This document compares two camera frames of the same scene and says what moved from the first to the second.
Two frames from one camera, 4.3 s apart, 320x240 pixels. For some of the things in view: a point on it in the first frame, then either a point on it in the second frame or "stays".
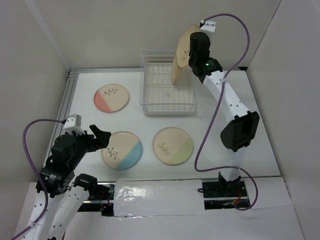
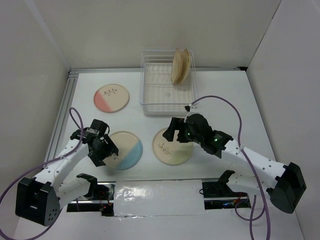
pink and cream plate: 111,98 stays
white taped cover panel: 158,197 stays
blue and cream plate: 123,151 stays
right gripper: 192,51 to 178,128
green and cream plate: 172,146 stays
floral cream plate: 183,47 to 186,67
